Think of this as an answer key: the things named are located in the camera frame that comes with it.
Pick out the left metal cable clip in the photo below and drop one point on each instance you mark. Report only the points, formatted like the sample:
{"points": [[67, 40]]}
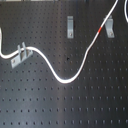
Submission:
{"points": [[23, 54]]}

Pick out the metal cable clip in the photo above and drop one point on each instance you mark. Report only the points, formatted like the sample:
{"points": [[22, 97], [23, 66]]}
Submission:
{"points": [[70, 32], [23, 54], [109, 27]]}

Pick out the right metal cable clip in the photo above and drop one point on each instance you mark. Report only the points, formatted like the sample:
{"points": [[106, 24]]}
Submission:
{"points": [[109, 27]]}

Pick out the middle metal cable clip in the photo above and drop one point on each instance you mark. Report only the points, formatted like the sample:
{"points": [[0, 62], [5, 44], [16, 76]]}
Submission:
{"points": [[70, 32]]}

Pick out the white object at right edge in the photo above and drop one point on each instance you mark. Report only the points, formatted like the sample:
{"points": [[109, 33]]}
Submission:
{"points": [[125, 10]]}

